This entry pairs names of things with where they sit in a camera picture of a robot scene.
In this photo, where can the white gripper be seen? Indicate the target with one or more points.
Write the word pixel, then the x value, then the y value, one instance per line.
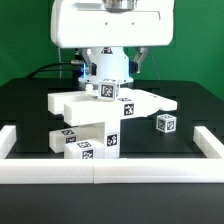
pixel 88 23

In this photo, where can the white chair back part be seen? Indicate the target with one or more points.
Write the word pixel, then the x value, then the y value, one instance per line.
pixel 83 108

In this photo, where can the white chair seat part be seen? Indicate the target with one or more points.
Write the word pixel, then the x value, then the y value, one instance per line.
pixel 107 133

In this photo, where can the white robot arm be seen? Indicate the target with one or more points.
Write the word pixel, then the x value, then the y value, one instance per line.
pixel 112 62

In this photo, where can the white U-shaped fence frame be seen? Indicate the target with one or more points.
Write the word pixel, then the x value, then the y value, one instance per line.
pixel 102 171

